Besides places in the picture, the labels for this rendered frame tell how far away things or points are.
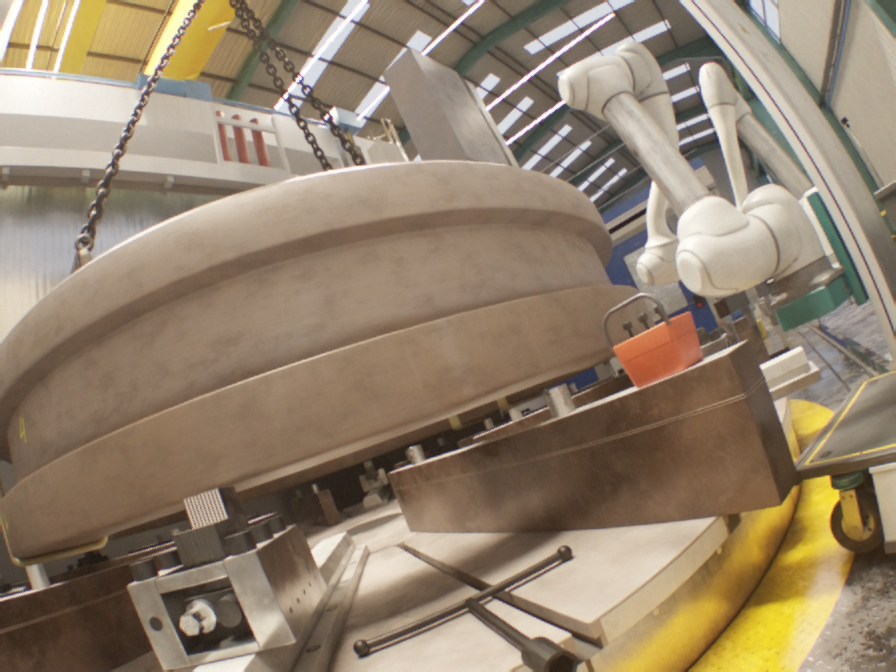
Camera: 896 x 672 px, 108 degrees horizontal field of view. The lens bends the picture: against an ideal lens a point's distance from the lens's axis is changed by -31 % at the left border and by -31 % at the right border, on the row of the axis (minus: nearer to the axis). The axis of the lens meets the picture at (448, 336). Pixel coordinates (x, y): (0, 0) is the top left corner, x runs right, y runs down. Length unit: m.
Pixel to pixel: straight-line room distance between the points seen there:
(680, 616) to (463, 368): 0.94
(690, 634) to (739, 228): 0.94
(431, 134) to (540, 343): 5.39
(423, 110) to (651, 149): 5.97
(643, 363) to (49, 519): 2.02
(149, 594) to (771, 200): 1.65
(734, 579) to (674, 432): 0.46
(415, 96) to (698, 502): 6.66
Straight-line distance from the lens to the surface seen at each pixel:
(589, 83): 1.33
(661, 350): 1.18
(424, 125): 6.93
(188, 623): 1.15
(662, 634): 1.18
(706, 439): 1.18
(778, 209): 1.19
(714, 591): 1.31
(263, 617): 1.07
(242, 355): 1.58
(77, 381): 2.00
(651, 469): 1.31
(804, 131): 1.31
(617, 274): 6.70
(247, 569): 1.05
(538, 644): 0.89
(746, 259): 1.08
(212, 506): 1.28
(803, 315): 1.19
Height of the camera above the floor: 0.76
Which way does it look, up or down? 11 degrees up
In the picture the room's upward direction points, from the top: 22 degrees counter-clockwise
